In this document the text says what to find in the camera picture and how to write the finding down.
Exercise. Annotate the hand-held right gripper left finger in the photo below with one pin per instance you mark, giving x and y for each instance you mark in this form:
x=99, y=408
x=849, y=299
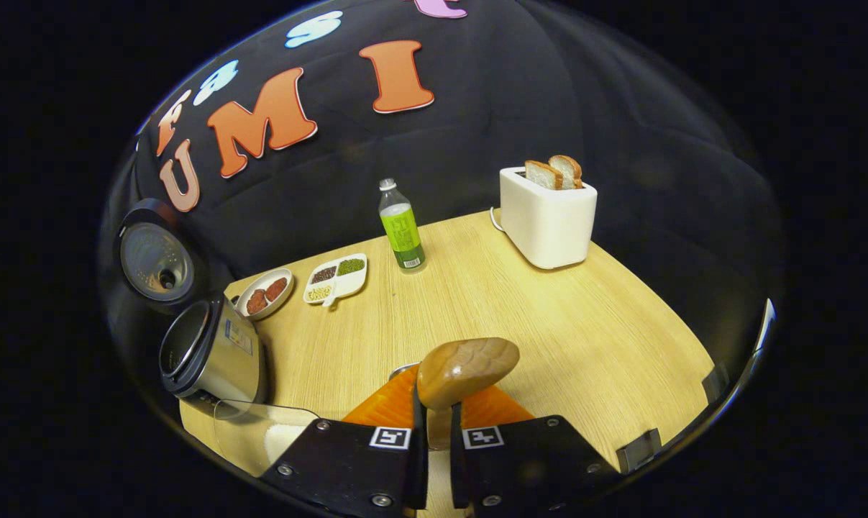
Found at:
x=418, y=467

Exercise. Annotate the white divided bean dish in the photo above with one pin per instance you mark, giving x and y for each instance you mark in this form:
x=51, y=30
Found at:
x=335, y=284

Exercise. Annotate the grey metal table bracket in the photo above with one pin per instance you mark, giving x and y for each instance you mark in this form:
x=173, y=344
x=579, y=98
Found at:
x=638, y=450
x=715, y=383

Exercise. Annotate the white toaster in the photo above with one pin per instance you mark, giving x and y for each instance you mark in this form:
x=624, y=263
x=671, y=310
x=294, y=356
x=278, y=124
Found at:
x=549, y=223

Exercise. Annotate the wooden spoon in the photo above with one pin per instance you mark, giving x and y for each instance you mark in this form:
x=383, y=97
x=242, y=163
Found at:
x=466, y=370

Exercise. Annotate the green label drink bottle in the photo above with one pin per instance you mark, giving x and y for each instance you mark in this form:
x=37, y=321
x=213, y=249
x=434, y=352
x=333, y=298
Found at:
x=402, y=230

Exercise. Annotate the dark grey rice cooker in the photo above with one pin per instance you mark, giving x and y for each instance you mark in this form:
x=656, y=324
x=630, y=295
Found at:
x=225, y=352

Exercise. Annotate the clear plastic rice tray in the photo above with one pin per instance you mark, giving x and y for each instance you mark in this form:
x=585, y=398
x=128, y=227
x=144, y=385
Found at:
x=239, y=432

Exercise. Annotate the round white plate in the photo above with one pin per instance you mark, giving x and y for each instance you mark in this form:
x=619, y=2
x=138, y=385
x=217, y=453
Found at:
x=243, y=306

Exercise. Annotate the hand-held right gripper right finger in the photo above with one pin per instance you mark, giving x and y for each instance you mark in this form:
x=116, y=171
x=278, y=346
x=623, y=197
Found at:
x=457, y=467

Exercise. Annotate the brown meat slice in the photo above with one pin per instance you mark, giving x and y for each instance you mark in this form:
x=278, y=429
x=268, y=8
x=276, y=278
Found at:
x=257, y=302
x=276, y=288

